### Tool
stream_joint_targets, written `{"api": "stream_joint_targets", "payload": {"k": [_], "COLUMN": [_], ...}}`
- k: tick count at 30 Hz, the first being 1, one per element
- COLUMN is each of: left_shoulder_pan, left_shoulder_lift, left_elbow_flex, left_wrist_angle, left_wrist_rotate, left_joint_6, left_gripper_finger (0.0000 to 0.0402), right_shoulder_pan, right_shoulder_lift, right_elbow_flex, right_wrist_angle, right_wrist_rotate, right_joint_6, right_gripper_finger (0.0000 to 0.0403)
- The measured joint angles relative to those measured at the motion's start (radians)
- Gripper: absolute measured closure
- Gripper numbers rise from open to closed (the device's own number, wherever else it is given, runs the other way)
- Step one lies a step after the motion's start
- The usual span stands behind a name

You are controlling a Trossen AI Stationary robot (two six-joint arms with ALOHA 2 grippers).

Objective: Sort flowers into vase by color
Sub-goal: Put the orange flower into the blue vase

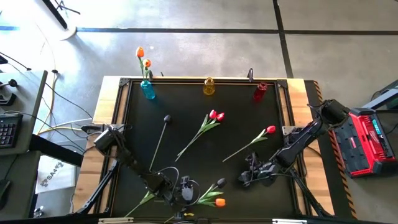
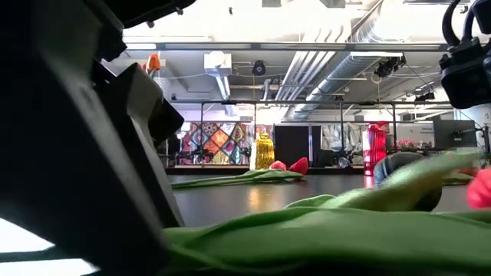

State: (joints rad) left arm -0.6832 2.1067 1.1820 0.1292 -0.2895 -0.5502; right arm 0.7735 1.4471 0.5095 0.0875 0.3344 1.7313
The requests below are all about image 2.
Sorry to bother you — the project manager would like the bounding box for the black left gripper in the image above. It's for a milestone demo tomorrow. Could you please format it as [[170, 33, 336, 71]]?
[[0, 0, 185, 276]]

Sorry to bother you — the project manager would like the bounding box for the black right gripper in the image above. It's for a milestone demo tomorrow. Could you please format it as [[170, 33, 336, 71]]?
[[439, 36, 491, 110]]

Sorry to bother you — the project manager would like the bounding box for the red artificial tulip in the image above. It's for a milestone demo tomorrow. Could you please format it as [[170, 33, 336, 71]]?
[[440, 167, 491, 210], [229, 156, 310, 183], [171, 160, 288, 189]]

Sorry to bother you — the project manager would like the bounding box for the red glass vase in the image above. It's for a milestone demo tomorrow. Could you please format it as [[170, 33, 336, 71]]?
[[362, 122, 388, 176]]

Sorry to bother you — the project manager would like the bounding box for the yellow glass vase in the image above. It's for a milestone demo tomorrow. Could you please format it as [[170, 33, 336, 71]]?
[[254, 132, 275, 170]]

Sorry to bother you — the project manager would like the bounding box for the black computer monitor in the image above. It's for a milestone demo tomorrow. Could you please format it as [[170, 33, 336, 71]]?
[[433, 119, 479, 150]]

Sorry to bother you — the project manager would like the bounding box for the black track light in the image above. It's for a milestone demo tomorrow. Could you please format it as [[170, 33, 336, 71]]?
[[374, 54, 407, 79]]

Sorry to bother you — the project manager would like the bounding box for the pink flower plant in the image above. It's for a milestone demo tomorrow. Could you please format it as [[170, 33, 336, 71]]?
[[396, 138, 419, 152]]

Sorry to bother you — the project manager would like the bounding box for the grey draped cloth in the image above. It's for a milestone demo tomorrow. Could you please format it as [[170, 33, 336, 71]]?
[[321, 123, 364, 153]]

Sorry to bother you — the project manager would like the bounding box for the white ceiling box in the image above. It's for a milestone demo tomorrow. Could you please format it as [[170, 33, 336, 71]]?
[[203, 51, 233, 77]]

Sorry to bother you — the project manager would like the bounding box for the black cabinet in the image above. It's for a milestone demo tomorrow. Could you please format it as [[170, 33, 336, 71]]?
[[273, 125, 312, 168]]

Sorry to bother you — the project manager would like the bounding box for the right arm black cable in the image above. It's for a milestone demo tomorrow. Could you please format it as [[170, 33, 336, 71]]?
[[440, 0, 491, 47]]

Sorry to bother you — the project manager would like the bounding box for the silver air duct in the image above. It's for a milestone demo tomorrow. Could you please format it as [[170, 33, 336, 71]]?
[[289, 0, 442, 122]]

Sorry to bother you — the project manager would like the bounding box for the colourful patterned wall panel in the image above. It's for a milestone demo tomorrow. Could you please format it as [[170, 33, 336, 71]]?
[[179, 121, 256, 166]]

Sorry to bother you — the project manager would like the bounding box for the black background rig frame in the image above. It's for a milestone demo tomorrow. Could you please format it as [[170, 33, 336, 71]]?
[[199, 100, 453, 169]]

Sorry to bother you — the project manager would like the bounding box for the grey overhead frame beam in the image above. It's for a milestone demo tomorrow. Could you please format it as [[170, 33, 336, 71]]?
[[122, 41, 450, 53]]

